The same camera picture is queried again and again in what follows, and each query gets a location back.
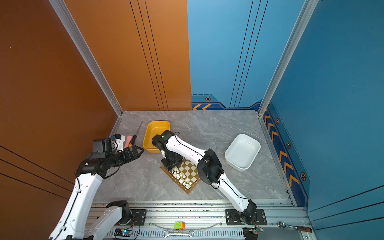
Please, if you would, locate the silver combination wrench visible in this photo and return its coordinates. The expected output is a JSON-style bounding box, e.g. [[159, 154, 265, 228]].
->
[[162, 230, 195, 238]]

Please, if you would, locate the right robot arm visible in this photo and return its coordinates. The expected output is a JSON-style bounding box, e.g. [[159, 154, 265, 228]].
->
[[152, 130, 258, 225]]

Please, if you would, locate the left green circuit board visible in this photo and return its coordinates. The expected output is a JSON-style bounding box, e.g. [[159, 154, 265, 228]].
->
[[114, 228, 134, 238]]

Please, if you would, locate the yellow handled screwdriver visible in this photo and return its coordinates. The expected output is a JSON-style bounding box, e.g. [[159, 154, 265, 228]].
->
[[129, 121, 143, 148]]

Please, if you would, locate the right green circuit board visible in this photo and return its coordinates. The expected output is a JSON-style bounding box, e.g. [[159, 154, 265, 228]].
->
[[243, 228, 264, 240]]

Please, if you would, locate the aluminium rail frame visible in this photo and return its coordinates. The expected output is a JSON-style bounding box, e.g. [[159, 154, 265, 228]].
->
[[53, 199, 317, 240]]

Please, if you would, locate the pink flat tool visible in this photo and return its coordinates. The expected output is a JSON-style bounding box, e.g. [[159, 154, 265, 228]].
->
[[124, 135, 133, 148]]

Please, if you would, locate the green circuit board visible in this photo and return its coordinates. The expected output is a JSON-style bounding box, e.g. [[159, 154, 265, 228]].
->
[[243, 228, 264, 240], [114, 228, 134, 238]]

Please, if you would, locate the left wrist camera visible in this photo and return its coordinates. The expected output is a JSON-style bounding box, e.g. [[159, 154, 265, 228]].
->
[[112, 134, 126, 152]]

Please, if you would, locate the white plastic tray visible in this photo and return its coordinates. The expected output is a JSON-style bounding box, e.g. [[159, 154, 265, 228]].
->
[[225, 134, 261, 172]]

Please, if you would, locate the red handled ratchet wrench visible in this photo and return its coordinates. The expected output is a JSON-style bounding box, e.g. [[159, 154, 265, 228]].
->
[[278, 222, 313, 233]]

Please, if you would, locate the yellow plastic tray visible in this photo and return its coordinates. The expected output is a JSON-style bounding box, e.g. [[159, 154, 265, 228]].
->
[[143, 121, 171, 153]]

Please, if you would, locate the wooden chess board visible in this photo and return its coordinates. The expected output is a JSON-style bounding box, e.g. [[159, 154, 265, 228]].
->
[[161, 159, 200, 195]]

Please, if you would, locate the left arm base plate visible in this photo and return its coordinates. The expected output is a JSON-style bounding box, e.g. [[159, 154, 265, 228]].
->
[[115, 209, 147, 227]]

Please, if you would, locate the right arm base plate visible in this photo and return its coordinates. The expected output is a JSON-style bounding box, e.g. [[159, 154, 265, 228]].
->
[[225, 209, 268, 226]]

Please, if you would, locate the orange green small block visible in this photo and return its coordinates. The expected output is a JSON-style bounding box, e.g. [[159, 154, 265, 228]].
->
[[174, 222, 185, 230]]

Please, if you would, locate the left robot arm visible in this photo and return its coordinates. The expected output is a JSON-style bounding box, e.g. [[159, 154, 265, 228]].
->
[[49, 135, 144, 240]]

